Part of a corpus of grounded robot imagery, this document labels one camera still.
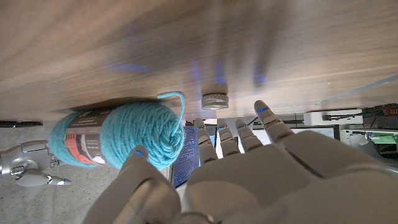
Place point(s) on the teal yarn skein with label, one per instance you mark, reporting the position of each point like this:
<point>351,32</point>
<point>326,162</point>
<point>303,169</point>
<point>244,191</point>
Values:
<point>140,130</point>

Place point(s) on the monitor with blue text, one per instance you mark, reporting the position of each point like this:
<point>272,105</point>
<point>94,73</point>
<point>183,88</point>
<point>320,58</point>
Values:
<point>186,155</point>

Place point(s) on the silver metal bottle cap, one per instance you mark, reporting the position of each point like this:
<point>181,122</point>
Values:
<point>215,101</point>

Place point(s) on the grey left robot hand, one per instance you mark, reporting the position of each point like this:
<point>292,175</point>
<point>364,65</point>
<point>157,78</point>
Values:
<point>264,186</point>

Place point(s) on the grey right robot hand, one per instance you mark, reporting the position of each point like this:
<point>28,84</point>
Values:
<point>28,158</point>

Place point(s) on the black pen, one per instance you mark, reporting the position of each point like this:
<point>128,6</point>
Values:
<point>18,124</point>

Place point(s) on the white box device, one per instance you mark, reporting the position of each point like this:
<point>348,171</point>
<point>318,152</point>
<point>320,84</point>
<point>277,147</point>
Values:
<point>314,119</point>

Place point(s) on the green paper sheet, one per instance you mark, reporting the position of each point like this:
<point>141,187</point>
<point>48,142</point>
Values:
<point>385,139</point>

